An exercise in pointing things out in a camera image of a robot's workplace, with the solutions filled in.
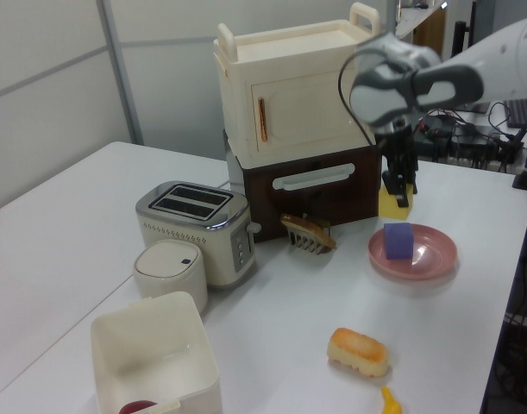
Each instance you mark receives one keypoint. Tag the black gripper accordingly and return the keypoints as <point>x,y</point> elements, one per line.
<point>402,148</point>

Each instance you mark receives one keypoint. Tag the yellow cube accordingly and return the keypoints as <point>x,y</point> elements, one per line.
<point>388,205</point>

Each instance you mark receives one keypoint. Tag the white grey Franka robot arm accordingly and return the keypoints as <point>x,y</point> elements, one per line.
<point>500,73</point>

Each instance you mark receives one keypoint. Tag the purple cube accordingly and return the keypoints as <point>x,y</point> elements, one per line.
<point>397,241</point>

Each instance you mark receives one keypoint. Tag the pink plate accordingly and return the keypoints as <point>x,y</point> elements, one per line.
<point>433,254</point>

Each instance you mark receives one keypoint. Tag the brown toast slice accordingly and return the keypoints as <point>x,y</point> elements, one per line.
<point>315,232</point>

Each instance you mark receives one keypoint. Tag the black monitor base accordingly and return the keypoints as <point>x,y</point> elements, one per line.
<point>478,107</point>

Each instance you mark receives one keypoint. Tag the black keyboard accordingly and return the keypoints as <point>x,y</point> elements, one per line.
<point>524,113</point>

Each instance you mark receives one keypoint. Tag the wooden background furniture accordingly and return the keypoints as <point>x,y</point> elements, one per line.
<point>431,26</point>

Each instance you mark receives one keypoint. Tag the toy bread roll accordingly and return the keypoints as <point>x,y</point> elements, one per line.
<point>358,351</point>

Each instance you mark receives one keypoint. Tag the yellow toy banana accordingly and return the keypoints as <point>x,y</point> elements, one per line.
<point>391,403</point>

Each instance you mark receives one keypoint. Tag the cream silver toaster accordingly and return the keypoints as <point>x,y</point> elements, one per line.
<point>190,241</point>

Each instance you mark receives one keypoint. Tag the small white lidded bin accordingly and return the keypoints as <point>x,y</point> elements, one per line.
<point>168,271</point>

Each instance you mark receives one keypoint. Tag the white open plastic container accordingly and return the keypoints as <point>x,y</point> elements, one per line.
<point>159,345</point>

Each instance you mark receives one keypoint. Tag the red round object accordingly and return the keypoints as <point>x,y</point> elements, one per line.
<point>136,407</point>

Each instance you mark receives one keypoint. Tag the grey partition post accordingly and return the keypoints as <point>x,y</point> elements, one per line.
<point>123,73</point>

